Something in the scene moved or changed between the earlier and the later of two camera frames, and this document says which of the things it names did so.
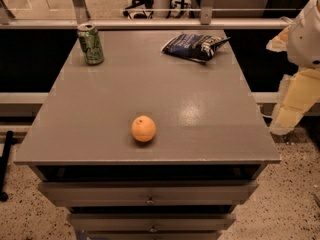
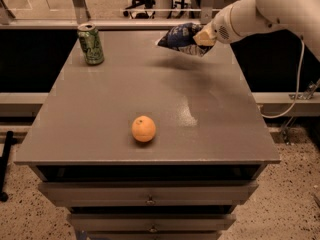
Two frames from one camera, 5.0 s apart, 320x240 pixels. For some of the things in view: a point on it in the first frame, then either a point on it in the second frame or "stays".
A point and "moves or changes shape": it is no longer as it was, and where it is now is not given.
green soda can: x=91 y=43 stays
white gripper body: x=305 y=40 → x=222 y=26
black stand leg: x=5 y=163 stays
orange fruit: x=143 y=129 stays
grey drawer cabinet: x=209 y=150 stays
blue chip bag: x=196 y=48 moves or changes shape
